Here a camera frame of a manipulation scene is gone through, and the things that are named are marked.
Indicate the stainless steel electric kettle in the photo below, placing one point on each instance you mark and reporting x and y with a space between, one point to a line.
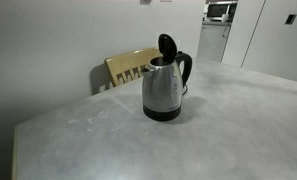
161 86

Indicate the plain light wooden chair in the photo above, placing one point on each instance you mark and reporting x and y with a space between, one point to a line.
128 61

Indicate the white kitchen counter cabinet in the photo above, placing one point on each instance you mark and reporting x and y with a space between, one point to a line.
213 41

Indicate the small white cup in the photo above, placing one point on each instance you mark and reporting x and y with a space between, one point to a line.
225 18

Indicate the silver microwave oven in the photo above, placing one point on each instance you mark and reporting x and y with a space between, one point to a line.
218 10

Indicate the dark rectangular wall plate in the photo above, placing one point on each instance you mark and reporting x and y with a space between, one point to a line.
290 19

